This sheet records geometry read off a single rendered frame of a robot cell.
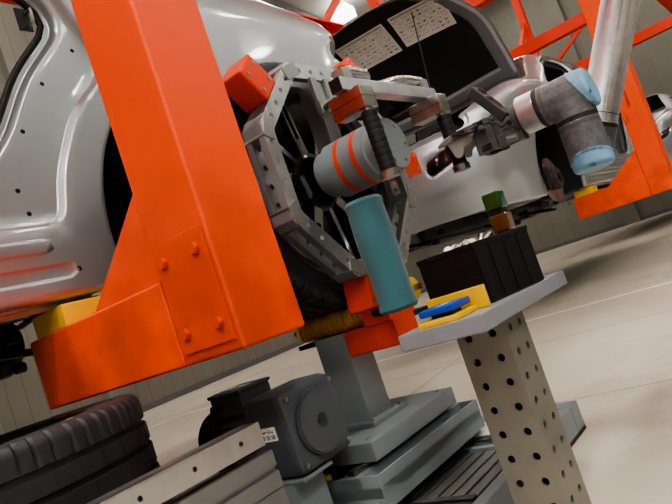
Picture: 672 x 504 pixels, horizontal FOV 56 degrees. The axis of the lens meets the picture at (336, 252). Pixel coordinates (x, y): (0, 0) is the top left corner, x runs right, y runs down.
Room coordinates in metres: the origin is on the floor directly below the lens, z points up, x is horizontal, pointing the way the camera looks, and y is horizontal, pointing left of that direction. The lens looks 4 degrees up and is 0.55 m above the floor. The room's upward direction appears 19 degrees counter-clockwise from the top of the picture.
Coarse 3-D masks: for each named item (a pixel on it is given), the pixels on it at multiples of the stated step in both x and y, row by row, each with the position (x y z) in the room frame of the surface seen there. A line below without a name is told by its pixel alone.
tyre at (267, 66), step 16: (272, 64) 1.58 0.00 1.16; (240, 112) 1.44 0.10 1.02; (240, 128) 1.42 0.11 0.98; (352, 128) 1.79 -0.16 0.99; (384, 192) 1.82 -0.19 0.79; (288, 256) 1.44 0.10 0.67; (288, 272) 1.43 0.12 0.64; (304, 272) 1.46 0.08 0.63; (320, 272) 1.51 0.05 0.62; (304, 288) 1.46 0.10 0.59; (320, 288) 1.49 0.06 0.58; (336, 288) 1.54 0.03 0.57; (304, 304) 1.53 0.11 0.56; (320, 304) 1.53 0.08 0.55; (336, 304) 1.55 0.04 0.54; (304, 320) 1.70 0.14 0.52
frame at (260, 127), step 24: (288, 72) 1.47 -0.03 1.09; (312, 72) 1.55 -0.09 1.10; (264, 120) 1.36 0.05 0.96; (264, 144) 1.36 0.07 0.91; (264, 168) 1.40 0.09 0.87; (264, 192) 1.38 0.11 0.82; (288, 192) 1.36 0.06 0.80; (408, 192) 1.75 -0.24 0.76; (288, 216) 1.36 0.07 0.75; (408, 216) 1.72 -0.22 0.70; (288, 240) 1.41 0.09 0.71; (312, 240) 1.40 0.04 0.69; (408, 240) 1.69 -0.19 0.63; (336, 264) 1.45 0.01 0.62; (360, 264) 1.49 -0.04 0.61
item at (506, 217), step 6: (492, 216) 1.41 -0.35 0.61; (498, 216) 1.40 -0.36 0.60; (504, 216) 1.39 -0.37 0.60; (510, 216) 1.41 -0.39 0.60; (492, 222) 1.41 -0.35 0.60; (498, 222) 1.40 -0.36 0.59; (504, 222) 1.39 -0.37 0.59; (510, 222) 1.40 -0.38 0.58; (492, 228) 1.42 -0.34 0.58; (498, 228) 1.40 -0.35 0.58; (504, 228) 1.40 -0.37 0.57; (510, 228) 1.40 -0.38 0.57
